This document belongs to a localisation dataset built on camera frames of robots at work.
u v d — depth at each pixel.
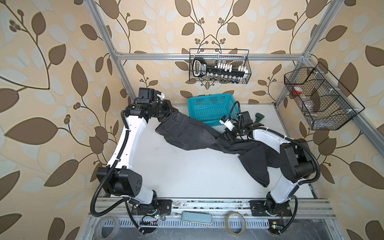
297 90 0.81
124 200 0.47
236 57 0.91
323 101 0.75
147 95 0.57
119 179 0.41
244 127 0.72
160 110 0.63
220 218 0.72
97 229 0.67
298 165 0.48
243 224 0.67
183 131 0.79
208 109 1.19
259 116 1.11
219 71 0.84
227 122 0.83
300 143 0.49
